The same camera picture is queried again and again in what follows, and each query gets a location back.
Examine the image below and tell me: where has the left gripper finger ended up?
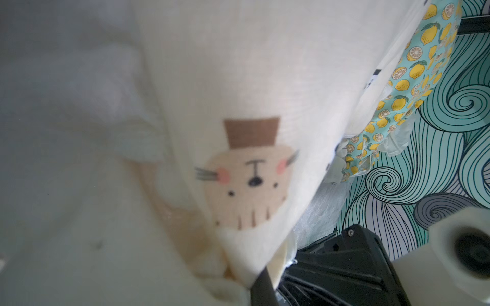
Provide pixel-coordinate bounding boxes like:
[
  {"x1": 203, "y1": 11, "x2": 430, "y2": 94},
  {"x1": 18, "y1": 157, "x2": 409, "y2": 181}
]
[{"x1": 250, "y1": 268, "x2": 279, "y2": 306}]

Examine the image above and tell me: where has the cream bear print pillow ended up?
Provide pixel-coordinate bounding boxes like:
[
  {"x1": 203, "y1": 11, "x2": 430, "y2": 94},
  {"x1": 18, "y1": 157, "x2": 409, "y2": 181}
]
[{"x1": 1, "y1": 1, "x2": 429, "y2": 305}]

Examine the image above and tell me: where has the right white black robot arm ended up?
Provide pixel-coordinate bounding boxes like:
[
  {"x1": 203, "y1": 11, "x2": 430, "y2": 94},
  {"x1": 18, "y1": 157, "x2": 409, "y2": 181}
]
[{"x1": 278, "y1": 207, "x2": 489, "y2": 305}]

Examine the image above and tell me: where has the lemon print pillow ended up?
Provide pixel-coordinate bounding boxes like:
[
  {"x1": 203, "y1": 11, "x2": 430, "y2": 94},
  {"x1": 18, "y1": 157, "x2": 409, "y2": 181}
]
[{"x1": 328, "y1": 1, "x2": 463, "y2": 183}]

